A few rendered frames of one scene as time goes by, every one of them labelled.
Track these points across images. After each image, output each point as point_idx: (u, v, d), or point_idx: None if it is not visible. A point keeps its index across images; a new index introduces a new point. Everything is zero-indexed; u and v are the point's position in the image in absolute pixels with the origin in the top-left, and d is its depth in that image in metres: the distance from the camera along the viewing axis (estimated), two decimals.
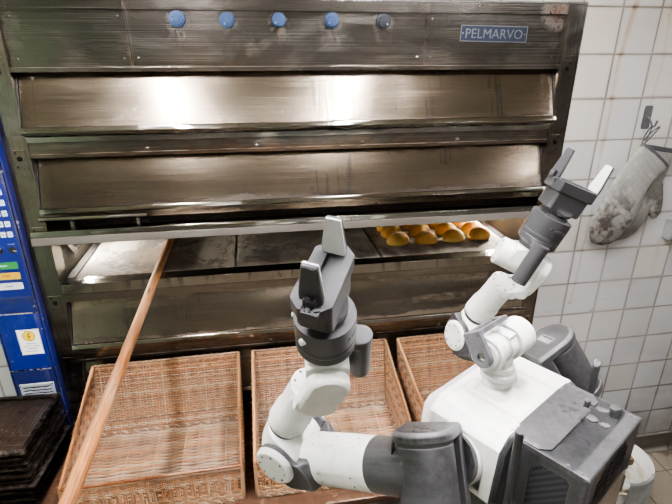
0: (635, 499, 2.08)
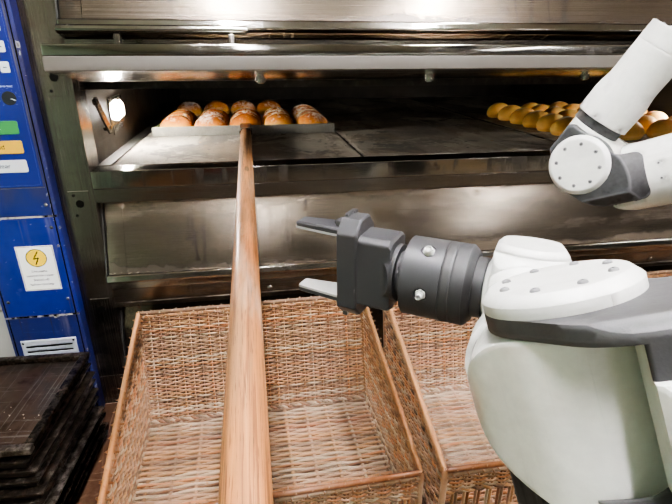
0: None
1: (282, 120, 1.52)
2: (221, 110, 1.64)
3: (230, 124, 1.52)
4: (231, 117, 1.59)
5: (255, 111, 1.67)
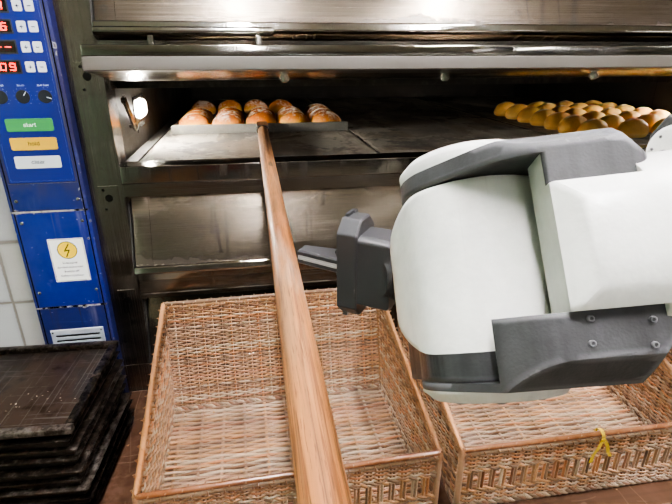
0: None
1: (297, 118, 1.57)
2: (237, 109, 1.69)
3: (247, 122, 1.56)
4: (247, 115, 1.64)
5: (270, 110, 1.71)
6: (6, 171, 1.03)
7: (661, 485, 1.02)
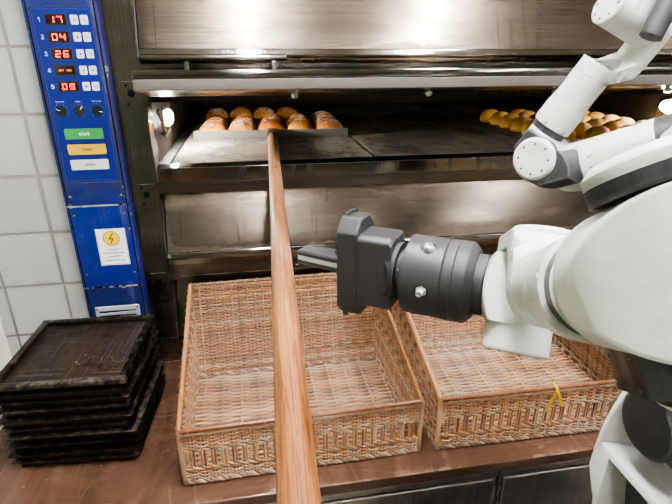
0: None
1: (303, 125, 1.77)
2: (251, 116, 1.90)
3: (259, 128, 1.77)
4: (259, 122, 1.85)
5: (280, 117, 1.92)
6: (63, 172, 1.23)
7: None
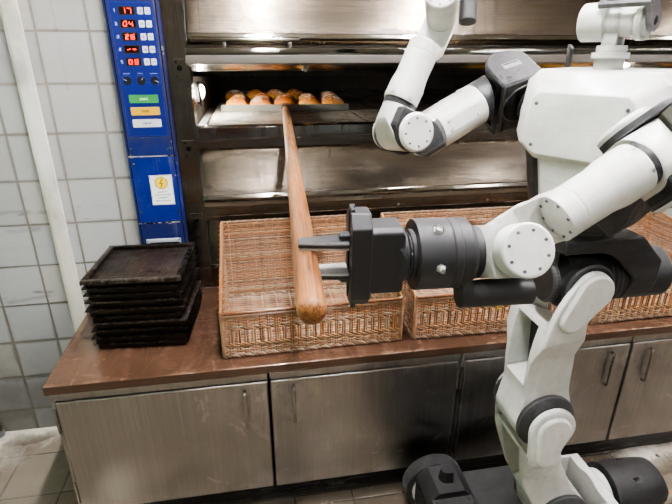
0: None
1: (311, 101, 2.14)
2: (267, 95, 2.27)
3: (274, 103, 2.14)
4: (275, 99, 2.22)
5: (292, 96, 2.29)
6: (127, 129, 1.60)
7: None
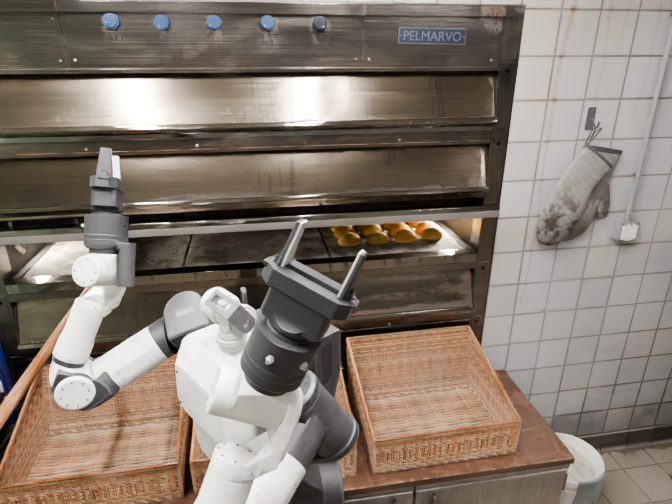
0: (584, 498, 2.10)
1: None
2: None
3: None
4: None
5: None
6: None
7: None
